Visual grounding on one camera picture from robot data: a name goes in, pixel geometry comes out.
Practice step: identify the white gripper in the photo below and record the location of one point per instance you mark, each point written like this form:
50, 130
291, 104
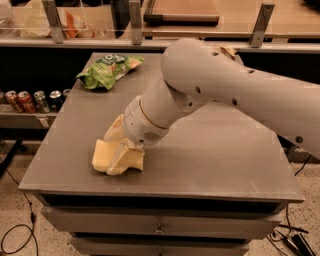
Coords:
139, 122

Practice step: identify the yellow sponge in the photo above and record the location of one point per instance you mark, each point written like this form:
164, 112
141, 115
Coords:
101, 156

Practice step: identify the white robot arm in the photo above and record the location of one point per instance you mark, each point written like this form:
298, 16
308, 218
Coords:
194, 73

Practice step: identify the green chip bag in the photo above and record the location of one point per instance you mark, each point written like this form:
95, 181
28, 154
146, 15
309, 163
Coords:
106, 71

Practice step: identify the grey soda can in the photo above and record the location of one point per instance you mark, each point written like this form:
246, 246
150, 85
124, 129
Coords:
66, 92

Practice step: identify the dark blue soda can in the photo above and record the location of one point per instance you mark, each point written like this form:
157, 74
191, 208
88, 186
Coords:
57, 99

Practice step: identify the silver green soda can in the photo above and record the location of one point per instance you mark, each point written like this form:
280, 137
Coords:
41, 101

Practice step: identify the grey drawer cabinet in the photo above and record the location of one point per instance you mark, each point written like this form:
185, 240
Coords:
217, 181

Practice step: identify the red soda can right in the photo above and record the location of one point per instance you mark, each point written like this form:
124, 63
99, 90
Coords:
27, 102

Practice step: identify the red soda can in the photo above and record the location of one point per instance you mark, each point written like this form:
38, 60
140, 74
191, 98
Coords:
12, 98
27, 102

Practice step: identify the low grey shelf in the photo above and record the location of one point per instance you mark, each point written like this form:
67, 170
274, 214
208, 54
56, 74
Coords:
11, 119

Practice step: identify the red soda can left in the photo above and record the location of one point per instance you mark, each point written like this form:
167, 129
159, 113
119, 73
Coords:
12, 98

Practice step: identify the wooden framed board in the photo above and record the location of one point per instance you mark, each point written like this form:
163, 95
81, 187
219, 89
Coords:
201, 11

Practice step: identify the brown and yellow chip bag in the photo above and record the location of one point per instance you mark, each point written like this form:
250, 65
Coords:
225, 50

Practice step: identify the white orange plastic bag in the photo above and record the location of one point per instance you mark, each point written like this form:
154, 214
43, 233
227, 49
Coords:
43, 19

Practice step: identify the metal shelf bracket middle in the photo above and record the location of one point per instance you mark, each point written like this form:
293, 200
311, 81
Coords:
136, 21

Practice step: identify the metal shelf bracket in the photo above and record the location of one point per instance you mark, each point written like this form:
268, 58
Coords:
261, 24
136, 21
54, 21

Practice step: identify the metal shelf bracket left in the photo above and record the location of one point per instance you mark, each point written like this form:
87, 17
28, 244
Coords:
54, 21

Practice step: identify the metal shelf bracket right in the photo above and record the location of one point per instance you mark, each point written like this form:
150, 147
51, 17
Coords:
261, 24

